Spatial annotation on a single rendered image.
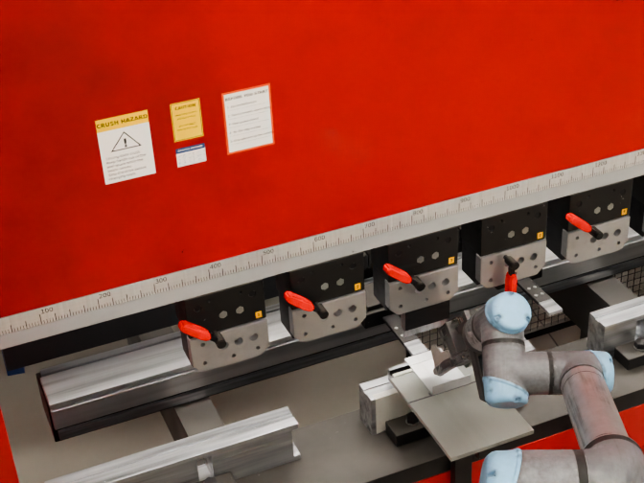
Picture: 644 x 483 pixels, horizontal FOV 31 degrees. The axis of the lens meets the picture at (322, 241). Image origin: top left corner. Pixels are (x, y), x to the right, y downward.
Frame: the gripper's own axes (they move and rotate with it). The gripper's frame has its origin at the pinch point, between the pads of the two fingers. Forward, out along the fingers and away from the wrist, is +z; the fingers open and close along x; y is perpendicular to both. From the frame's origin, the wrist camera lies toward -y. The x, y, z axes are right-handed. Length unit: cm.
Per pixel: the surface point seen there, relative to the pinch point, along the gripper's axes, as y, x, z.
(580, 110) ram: 35, -30, -32
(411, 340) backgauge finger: 10.6, 0.4, 14.6
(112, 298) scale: 26, 63, -22
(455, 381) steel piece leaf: -2.1, -0.7, 2.4
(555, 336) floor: 21, -105, 155
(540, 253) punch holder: 15.8, -23.0, -9.8
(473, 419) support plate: -10.7, 0.7, -2.8
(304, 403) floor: 26, -11, 158
